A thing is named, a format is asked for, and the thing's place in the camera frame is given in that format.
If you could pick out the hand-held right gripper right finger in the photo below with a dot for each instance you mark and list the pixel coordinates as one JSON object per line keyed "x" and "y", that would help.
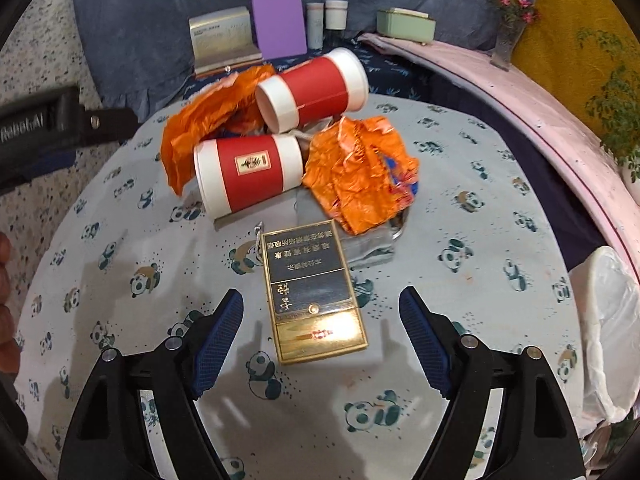
{"x": 425, "y": 342}

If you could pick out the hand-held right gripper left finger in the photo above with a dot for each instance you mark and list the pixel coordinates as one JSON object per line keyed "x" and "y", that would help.
{"x": 220, "y": 342}

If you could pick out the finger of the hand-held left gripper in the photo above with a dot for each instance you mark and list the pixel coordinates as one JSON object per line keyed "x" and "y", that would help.
{"x": 105, "y": 122}

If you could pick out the orange wrapper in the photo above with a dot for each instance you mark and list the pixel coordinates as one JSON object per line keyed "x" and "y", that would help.
{"x": 200, "y": 120}
{"x": 350, "y": 175}

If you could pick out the gold and black cigarette box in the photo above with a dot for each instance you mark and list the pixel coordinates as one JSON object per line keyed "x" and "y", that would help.
{"x": 310, "y": 285}

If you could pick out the grey foil bag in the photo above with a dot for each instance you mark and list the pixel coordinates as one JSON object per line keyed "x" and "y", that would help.
{"x": 370, "y": 249}

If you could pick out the red and white paper cup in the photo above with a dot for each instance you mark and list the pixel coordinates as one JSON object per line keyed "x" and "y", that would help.
{"x": 315, "y": 85}
{"x": 250, "y": 175}

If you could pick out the white bin with plastic bag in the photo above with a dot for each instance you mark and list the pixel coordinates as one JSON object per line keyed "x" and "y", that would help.
{"x": 610, "y": 320}

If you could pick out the person's left hand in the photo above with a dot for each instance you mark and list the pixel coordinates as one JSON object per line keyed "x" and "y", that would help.
{"x": 7, "y": 310}

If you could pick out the panda printed sheet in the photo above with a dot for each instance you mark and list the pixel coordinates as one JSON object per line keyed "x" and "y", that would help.
{"x": 150, "y": 260}

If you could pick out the blue backdrop cloth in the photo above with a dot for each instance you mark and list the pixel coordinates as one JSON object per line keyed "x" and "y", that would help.
{"x": 150, "y": 10}

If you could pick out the silver metal box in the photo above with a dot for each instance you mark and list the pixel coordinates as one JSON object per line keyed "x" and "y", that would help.
{"x": 220, "y": 35}

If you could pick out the dark purple sheet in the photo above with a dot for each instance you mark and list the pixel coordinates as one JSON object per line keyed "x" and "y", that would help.
{"x": 540, "y": 180}

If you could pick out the purple board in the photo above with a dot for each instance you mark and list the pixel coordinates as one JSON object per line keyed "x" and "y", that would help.
{"x": 279, "y": 25}

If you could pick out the slim white bottle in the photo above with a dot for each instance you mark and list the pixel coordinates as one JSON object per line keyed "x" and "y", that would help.
{"x": 315, "y": 25}

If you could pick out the wide white bottle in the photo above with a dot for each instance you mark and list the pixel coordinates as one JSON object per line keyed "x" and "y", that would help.
{"x": 336, "y": 15}

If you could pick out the pink blanket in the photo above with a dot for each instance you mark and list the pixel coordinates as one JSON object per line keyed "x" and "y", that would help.
{"x": 500, "y": 85}

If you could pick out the white plant pot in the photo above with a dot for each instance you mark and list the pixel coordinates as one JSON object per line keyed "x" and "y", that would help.
{"x": 632, "y": 171}

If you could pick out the green leafy plant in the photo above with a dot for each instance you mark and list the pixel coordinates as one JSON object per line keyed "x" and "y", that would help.
{"x": 615, "y": 105}

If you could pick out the glass vase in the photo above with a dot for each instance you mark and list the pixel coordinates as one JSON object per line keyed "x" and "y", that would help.
{"x": 506, "y": 45}

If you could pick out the pale green tissue box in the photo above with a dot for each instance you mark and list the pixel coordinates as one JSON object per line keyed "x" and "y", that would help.
{"x": 405, "y": 25}

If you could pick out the pink flowers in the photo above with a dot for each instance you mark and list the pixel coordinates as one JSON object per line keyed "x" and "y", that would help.
{"x": 510, "y": 2}

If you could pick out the yellow backdrop cloth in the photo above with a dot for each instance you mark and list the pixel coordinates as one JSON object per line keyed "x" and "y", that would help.
{"x": 575, "y": 10}

